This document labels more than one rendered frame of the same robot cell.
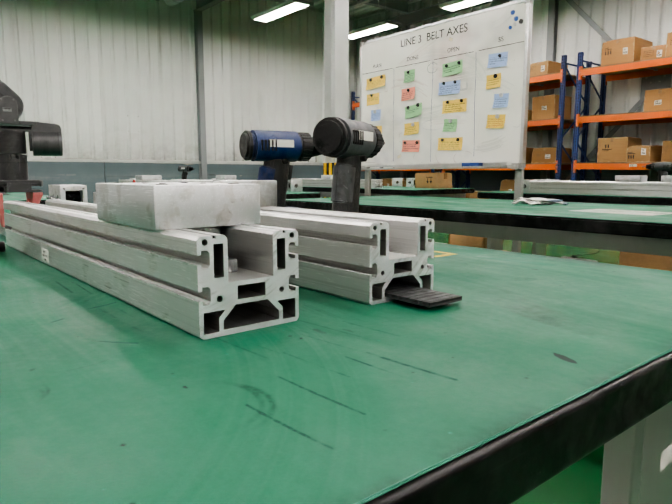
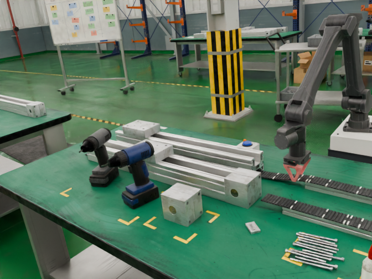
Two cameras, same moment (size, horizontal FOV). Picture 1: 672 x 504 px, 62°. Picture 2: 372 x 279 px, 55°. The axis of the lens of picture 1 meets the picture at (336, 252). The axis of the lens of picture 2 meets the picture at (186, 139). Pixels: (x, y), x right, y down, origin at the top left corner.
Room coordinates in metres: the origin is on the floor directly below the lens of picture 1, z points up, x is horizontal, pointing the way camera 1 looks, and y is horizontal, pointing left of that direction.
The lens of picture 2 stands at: (2.30, 0.12, 1.45)
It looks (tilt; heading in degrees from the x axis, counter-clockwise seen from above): 21 degrees down; 171
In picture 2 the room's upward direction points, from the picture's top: 6 degrees counter-clockwise
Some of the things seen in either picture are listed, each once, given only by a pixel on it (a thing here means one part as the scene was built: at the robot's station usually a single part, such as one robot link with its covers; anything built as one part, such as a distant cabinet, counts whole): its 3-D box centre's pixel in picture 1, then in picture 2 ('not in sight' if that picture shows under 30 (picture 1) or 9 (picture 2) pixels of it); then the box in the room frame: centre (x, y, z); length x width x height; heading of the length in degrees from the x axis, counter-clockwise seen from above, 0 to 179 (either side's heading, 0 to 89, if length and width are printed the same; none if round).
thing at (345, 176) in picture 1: (357, 189); (97, 160); (0.92, -0.04, 0.89); 0.20 x 0.08 x 0.22; 151
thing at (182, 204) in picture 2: not in sight; (184, 202); (1.27, 0.25, 0.83); 0.11 x 0.10 x 0.10; 132
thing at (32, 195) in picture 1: (22, 204); (295, 168); (1.22, 0.68, 0.85); 0.07 x 0.07 x 0.09; 40
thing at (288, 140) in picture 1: (291, 186); (130, 177); (1.13, 0.09, 0.89); 0.20 x 0.08 x 0.22; 118
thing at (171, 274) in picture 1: (100, 240); (180, 148); (0.78, 0.33, 0.82); 0.80 x 0.10 x 0.09; 40
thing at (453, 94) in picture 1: (433, 165); not in sight; (4.07, -0.70, 0.97); 1.50 x 0.50 x 1.95; 39
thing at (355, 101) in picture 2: not in sight; (358, 105); (1.00, 1.08, 0.97); 0.09 x 0.05 x 0.10; 120
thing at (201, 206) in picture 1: (175, 215); (141, 131); (0.59, 0.17, 0.87); 0.16 x 0.11 x 0.07; 40
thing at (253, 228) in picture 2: not in sight; (252, 227); (1.42, 0.44, 0.78); 0.05 x 0.03 x 0.01; 2
